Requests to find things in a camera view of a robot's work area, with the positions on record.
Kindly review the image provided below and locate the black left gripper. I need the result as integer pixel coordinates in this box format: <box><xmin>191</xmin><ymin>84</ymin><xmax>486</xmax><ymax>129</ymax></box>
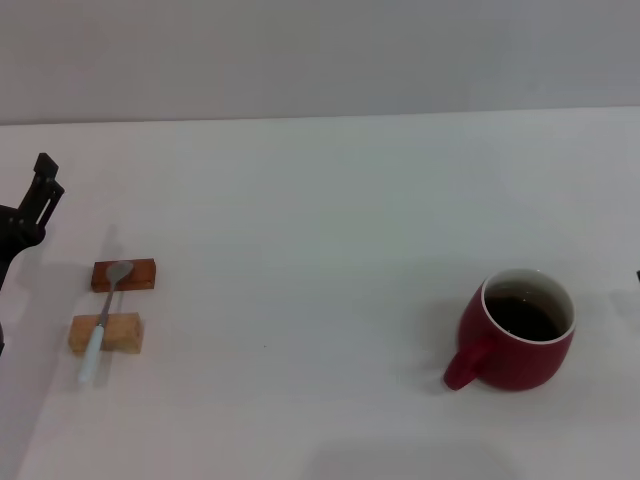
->
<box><xmin>0</xmin><ymin>152</ymin><xmax>67</xmax><ymax>297</ymax></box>

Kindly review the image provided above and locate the red ceramic cup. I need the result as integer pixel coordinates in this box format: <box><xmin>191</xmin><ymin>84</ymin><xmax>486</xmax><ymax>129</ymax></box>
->
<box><xmin>442</xmin><ymin>267</ymin><xmax>577</xmax><ymax>394</ymax></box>

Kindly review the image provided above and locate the light tan wooden block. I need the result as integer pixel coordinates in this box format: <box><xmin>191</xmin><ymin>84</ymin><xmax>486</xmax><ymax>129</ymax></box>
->
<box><xmin>68</xmin><ymin>312</ymin><xmax>146</xmax><ymax>356</ymax></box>

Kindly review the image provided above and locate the blue handled metal spoon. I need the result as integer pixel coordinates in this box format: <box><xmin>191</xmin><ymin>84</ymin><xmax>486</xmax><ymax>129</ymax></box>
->
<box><xmin>77</xmin><ymin>260</ymin><xmax>135</xmax><ymax>385</ymax></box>

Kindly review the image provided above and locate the dark brown wooden block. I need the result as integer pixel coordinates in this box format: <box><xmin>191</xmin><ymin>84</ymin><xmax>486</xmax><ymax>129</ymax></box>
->
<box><xmin>89</xmin><ymin>257</ymin><xmax>160</xmax><ymax>294</ymax></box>

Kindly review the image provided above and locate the dark coffee liquid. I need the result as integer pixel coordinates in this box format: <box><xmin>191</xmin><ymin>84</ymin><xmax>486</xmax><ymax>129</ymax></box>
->
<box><xmin>484</xmin><ymin>295</ymin><xmax>564</xmax><ymax>342</ymax></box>

